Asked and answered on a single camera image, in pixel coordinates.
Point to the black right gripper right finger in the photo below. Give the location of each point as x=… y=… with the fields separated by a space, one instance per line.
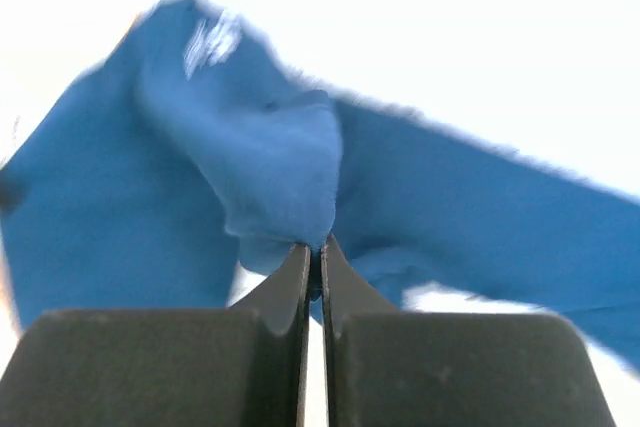
x=387 y=367

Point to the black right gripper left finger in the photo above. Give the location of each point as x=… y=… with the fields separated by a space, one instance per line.
x=239 y=366

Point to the blue Mickey Mouse t-shirt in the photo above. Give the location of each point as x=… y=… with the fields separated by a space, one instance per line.
x=191 y=151

